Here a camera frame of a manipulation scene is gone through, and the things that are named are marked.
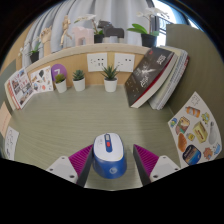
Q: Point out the white and blue computer mouse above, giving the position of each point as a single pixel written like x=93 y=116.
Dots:
x=108 y=160

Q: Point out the black horse figure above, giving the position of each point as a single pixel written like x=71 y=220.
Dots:
x=111 y=31

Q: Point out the grey-green desk partition panel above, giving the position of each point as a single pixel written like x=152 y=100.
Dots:
x=6 y=71
x=203 y=66

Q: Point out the white mouse pad with drawing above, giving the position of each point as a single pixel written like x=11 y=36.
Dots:
x=11 y=143

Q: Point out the dark covered book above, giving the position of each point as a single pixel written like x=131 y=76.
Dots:
x=146 y=78

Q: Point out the red and white magazine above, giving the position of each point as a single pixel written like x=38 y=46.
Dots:
x=21 y=86

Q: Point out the white orchid in black pot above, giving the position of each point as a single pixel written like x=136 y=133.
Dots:
x=34 y=57
x=148 y=40

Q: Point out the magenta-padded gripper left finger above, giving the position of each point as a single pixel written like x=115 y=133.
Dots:
x=61 y=167

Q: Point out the small succulent in white pot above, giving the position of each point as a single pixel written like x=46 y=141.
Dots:
x=61 y=86
x=79 y=85

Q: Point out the pink horse figure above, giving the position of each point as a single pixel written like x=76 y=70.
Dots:
x=82 y=35

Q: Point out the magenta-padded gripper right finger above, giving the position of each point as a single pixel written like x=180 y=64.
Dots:
x=165 y=166

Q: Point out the window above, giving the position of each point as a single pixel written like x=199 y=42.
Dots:
x=166 y=13

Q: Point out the white sticker sheet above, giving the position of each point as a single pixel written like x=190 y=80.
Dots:
x=41 y=80

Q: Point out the light wooden desk shelf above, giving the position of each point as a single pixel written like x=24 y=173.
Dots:
x=76 y=51

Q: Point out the wooden artist mannequin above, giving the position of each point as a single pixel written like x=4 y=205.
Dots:
x=66 y=28

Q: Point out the white orchid behind horses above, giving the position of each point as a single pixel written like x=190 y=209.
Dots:
x=98 y=39

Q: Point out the white wall socket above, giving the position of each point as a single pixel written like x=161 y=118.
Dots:
x=124 y=62
x=97 y=62

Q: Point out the food sticker sheet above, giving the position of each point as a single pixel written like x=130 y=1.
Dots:
x=195 y=131

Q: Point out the small spiky plant white pot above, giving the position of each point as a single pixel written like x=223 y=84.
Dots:
x=110 y=85

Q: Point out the grey curtain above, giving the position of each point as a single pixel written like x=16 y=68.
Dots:
x=116 y=10

